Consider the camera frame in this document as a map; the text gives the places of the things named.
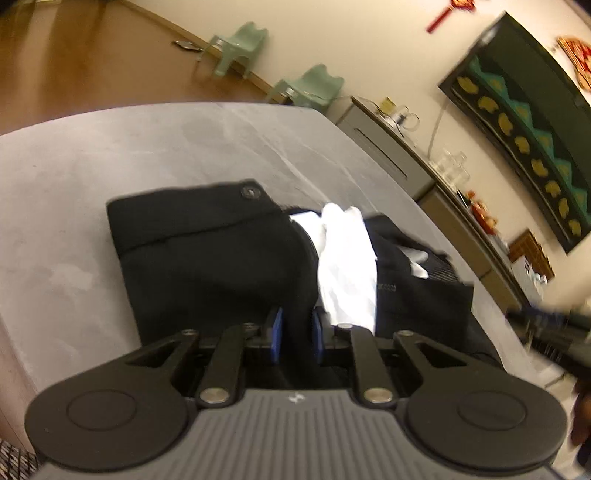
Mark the red and orange fruit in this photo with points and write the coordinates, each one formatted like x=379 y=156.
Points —
x=482 y=210

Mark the green plastic chair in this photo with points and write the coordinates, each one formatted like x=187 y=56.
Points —
x=238 y=44
x=314 y=85

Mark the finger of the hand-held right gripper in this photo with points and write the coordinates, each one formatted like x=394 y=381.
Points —
x=538 y=319

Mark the person's right hand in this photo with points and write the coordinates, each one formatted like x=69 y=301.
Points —
x=582 y=417

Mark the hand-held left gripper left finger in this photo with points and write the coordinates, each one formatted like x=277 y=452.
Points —
x=276 y=333

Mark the grey and brown sideboard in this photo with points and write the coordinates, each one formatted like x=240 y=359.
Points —
x=388 y=147

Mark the wooden box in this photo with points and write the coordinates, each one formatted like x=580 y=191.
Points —
x=531 y=247

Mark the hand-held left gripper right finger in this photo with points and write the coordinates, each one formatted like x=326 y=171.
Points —
x=318 y=333

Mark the round wall ornament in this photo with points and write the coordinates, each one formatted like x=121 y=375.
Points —
x=581 y=60

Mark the dark framed wall picture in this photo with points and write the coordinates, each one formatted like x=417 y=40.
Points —
x=531 y=101

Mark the group of clear glasses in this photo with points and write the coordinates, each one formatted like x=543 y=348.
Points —
x=450 y=165

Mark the black pants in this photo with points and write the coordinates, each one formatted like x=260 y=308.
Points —
x=207 y=258

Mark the white tissue box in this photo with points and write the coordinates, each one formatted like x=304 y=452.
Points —
x=526 y=274

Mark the red knot wall ornament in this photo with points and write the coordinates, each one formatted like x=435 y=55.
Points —
x=445 y=16

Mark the glass kettle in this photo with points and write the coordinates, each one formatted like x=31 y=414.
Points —
x=406 y=119

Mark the yellow box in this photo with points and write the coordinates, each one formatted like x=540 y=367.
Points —
x=387 y=105

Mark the checked cloth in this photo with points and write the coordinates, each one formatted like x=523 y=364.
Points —
x=14 y=461

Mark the dark object on floor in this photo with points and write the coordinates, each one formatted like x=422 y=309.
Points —
x=185 y=45

